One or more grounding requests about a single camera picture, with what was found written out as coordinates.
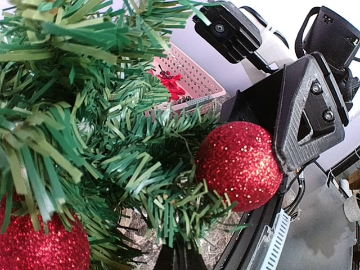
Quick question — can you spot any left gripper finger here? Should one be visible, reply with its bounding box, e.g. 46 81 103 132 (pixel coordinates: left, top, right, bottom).
154 240 207 270

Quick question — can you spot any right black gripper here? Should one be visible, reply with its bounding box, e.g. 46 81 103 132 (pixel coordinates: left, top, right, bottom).
220 6 359 173

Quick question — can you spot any pink plastic basket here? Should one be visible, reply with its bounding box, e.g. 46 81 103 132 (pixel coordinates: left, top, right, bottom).
152 44 226 114

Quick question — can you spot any small green christmas tree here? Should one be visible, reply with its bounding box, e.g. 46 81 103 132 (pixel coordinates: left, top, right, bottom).
1 1 236 269

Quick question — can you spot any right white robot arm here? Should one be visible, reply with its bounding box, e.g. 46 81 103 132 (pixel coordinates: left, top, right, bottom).
220 6 359 173

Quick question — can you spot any red ball ornament cluster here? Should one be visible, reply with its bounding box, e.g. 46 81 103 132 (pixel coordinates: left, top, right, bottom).
150 65 186 101

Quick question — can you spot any white perforated cable duct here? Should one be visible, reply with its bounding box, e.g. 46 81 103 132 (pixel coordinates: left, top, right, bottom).
246 209 291 270

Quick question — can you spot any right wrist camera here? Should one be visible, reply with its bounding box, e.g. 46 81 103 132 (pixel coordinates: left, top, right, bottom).
192 1 262 64

